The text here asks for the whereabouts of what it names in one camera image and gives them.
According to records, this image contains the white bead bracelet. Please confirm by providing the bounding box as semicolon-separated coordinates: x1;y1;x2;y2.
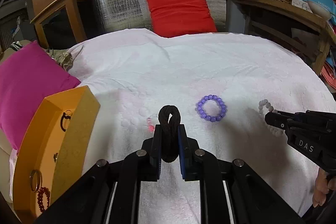
258;98;285;138

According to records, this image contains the purple bead bracelet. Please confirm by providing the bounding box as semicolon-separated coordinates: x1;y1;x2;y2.
195;94;228;123

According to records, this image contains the right hand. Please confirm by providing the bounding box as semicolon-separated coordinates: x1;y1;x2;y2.
312;168;334;207

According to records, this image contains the thin metal bangle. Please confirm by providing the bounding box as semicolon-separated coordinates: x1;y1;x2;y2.
29;169;43;193

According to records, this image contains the orange cardboard tray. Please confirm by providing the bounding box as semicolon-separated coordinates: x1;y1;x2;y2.
13;86;100;223

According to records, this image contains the wooden side table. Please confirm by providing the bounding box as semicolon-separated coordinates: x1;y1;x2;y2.
231;0;335;75

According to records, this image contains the white bowl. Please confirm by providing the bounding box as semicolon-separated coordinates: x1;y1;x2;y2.
307;1;332;21

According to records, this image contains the magenta cushion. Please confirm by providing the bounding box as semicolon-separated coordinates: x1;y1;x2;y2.
1;41;81;150

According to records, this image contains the olive crumpled cloth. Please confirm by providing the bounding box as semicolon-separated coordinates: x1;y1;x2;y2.
46;49;74;71

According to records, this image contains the red cushion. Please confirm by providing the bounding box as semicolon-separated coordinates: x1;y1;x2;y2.
146;0;217;38

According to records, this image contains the dark red bead bracelet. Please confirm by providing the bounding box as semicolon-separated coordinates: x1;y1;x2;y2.
36;186;51;213

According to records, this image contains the black looped hair tie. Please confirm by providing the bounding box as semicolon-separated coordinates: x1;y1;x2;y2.
60;109;73;132

